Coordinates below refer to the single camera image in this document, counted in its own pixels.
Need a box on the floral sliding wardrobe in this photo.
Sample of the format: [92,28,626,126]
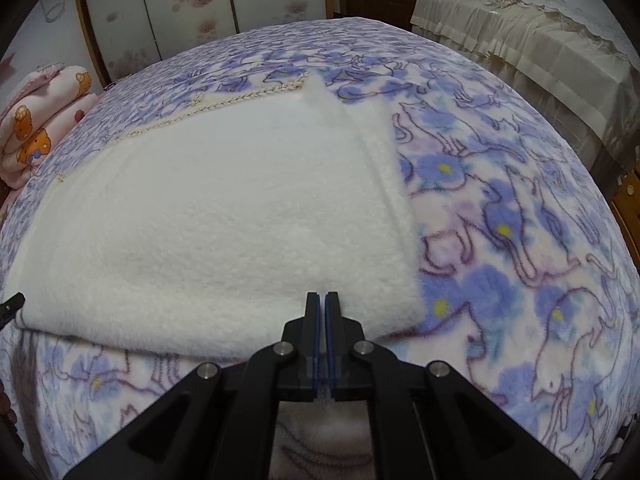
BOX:
[77,0,333,86]

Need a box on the beige lace covered furniture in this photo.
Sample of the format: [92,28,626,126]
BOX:
[410,0,639,179]

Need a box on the purple floral fleece blanket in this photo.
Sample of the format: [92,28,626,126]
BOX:
[1,18,639,479]

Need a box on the white fluffy sweater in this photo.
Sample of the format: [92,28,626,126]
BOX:
[6,74,423,359]

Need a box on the folded pink bear quilt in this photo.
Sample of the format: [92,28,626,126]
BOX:
[1,64,100,190]

